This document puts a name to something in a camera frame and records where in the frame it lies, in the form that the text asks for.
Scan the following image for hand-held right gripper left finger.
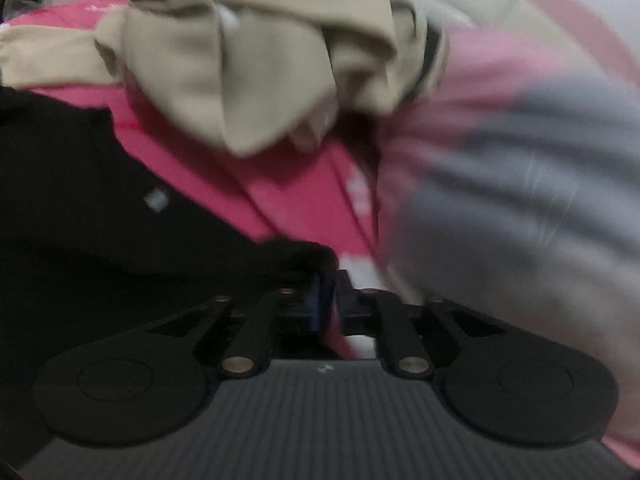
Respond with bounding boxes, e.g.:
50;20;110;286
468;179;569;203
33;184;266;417
146;270;335;379

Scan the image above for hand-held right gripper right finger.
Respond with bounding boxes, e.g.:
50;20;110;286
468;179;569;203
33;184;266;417
335;269;506;380

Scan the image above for black pants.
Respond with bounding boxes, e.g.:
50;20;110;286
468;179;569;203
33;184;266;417
0;85;342;467

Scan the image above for pink floral bedsheet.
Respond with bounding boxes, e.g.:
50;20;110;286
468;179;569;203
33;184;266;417
5;0;396;361

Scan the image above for pink grey striped blanket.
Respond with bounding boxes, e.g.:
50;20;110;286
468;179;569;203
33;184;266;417
375;0;640;471

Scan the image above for beige garment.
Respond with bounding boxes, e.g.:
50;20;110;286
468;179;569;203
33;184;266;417
0;0;451;159

